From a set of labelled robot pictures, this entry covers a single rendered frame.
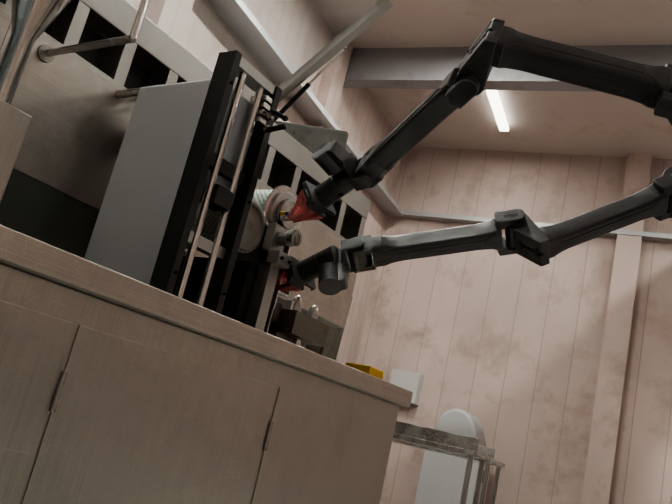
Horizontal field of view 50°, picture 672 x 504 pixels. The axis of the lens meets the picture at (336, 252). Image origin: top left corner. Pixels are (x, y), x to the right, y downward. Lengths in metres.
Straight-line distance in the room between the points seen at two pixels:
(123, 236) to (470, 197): 9.21
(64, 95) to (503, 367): 8.53
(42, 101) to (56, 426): 0.88
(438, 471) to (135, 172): 7.69
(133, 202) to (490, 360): 8.51
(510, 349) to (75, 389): 8.98
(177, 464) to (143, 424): 0.11
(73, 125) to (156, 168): 0.26
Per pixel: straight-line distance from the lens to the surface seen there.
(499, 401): 9.78
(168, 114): 1.68
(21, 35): 1.46
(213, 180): 1.44
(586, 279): 10.00
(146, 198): 1.61
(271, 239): 1.73
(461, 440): 6.12
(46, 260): 1.00
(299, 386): 1.48
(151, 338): 1.17
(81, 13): 1.86
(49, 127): 1.76
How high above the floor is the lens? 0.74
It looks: 14 degrees up
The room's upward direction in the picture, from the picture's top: 13 degrees clockwise
